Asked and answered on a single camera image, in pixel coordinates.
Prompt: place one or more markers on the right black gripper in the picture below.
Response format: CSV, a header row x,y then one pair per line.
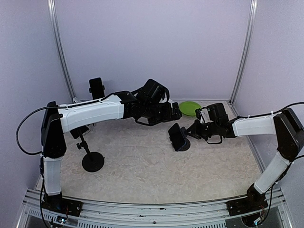
x,y
195,130

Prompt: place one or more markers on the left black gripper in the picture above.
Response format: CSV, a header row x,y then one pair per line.
x,y
169,116

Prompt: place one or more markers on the low black round stand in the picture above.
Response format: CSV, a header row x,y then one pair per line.
x,y
184,143

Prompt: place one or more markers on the blue-edged black phone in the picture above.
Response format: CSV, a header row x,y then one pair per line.
x,y
173,135

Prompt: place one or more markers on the tall black pole stand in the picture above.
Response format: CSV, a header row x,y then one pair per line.
x,y
92,161

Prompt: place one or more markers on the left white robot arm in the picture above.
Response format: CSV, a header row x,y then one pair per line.
x,y
60,119

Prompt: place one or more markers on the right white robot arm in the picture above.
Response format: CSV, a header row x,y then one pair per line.
x,y
283,127

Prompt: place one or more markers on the back black phone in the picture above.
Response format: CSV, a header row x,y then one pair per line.
x,y
96,95

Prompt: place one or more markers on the small black phone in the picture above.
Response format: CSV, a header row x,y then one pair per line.
x,y
77,133

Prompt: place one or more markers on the white folding phone stand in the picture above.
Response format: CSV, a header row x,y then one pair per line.
x,y
76,100

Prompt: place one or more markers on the green plate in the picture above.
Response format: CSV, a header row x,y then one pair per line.
x,y
188,108

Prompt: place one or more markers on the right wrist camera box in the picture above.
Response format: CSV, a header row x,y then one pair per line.
x,y
216,112

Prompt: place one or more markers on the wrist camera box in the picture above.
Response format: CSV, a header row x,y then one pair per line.
x,y
152,90
216,112

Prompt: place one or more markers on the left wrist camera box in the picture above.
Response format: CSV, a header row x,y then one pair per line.
x,y
152,90

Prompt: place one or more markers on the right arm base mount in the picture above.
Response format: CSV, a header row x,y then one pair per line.
x,y
242,206

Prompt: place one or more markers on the right aluminium corner post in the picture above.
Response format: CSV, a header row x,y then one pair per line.
x,y
245,50

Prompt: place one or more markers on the aluminium corner post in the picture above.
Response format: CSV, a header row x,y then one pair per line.
x,y
62,59
245,50

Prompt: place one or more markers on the front aluminium rail frame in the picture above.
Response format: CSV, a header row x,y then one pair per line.
x,y
102,214

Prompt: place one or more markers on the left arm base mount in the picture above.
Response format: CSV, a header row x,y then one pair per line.
x,y
57,203

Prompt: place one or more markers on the left aluminium corner post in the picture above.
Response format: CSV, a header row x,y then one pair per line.
x,y
62,59

